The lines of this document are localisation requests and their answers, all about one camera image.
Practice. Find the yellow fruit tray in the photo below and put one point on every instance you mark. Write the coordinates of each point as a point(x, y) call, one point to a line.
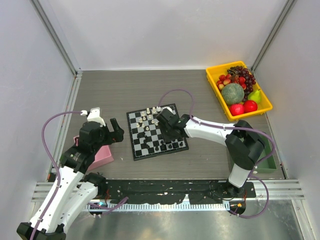
point(213, 73)

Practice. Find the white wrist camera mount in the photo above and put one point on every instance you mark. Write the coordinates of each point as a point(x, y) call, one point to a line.
point(94, 115)

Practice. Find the purple grape bunch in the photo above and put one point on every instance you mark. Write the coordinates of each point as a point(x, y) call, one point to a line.
point(242, 76)

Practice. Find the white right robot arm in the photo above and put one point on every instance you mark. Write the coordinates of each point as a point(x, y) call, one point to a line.
point(244, 145)

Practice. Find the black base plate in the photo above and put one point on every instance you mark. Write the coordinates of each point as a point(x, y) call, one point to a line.
point(169, 192)

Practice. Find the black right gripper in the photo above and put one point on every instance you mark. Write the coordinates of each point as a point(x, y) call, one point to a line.
point(166, 137)

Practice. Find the black and white chessboard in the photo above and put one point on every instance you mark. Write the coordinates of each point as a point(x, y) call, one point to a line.
point(146, 138)

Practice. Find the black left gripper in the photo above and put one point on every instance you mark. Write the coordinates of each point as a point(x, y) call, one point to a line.
point(115, 136)

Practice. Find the aluminium frame rail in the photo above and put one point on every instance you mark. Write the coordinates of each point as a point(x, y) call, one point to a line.
point(52, 25)

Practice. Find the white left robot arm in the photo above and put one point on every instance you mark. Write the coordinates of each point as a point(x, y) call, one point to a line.
point(73, 188)

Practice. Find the pink open box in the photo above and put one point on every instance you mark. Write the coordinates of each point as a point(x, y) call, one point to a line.
point(102, 157)

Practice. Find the green melon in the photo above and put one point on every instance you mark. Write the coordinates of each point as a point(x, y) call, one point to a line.
point(232, 94)

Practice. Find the green pear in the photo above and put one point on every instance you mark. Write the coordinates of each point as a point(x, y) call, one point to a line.
point(255, 96)

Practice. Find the red apple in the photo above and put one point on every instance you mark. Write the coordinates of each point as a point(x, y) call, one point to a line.
point(250, 106)
point(237, 109)

